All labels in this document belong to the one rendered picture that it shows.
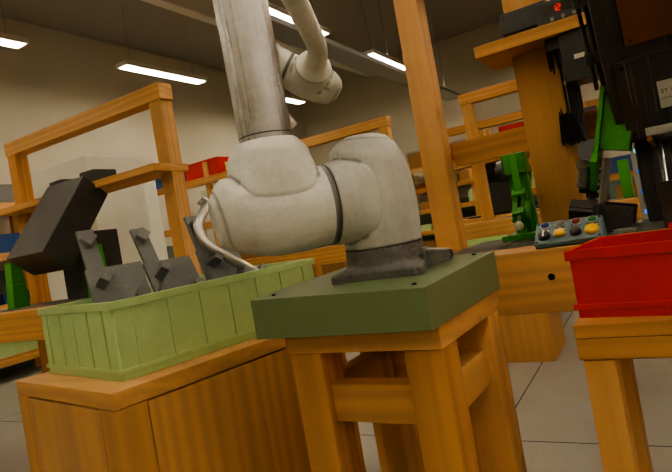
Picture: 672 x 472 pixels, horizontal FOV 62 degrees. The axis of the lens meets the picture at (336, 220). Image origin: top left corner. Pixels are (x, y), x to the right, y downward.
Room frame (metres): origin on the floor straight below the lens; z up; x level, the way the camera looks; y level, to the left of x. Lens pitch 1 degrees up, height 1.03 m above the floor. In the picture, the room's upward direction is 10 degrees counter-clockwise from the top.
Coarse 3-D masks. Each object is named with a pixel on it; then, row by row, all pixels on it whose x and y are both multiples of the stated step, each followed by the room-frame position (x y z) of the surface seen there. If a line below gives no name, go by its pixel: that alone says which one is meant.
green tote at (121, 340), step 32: (192, 288) 1.32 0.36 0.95; (224, 288) 1.39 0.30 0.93; (256, 288) 1.46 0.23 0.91; (64, 320) 1.35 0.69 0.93; (96, 320) 1.23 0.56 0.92; (128, 320) 1.20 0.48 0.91; (160, 320) 1.25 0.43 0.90; (192, 320) 1.31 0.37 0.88; (224, 320) 1.38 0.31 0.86; (64, 352) 1.36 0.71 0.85; (96, 352) 1.24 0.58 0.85; (128, 352) 1.19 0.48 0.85; (160, 352) 1.24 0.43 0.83; (192, 352) 1.30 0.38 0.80
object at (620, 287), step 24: (600, 240) 1.13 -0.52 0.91; (624, 240) 1.11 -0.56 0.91; (648, 240) 1.08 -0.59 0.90; (576, 264) 0.98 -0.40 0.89; (600, 264) 0.95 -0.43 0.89; (624, 264) 0.93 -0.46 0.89; (648, 264) 0.91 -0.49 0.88; (576, 288) 0.98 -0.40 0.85; (600, 288) 0.96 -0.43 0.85; (624, 288) 0.94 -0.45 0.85; (648, 288) 0.91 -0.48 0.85; (600, 312) 0.96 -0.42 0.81; (624, 312) 0.94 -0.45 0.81; (648, 312) 0.92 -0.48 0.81
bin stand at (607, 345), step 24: (576, 336) 0.94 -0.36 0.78; (600, 336) 0.92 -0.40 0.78; (624, 336) 0.91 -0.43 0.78; (648, 336) 0.89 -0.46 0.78; (600, 360) 0.93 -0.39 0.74; (624, 360) 1.10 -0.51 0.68; (600, 384) 0.94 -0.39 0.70; (624, 384) 1.10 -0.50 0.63; (600, 408) 0.94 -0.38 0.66; (624, 408) 0.92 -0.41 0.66; (600, 432) 0.94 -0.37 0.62; (624, 432) 0.92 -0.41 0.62; (624, 456) 0.93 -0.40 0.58; (648, 456) 1.10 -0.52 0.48
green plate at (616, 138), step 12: (600, 96) 1.42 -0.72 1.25; (600, 108) 1.42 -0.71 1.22; (600, 120) 1.42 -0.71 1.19; (612, 120) 1.42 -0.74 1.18; (600, 132) 1.43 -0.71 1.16; (612, 132) 1.42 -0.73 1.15; (624, 132) 1.41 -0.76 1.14; (600, 144) 1.44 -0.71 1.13; (612, 144) 1.42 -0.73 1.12; (624, 144) 1.41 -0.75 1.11; (600, 156) 1.49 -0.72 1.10
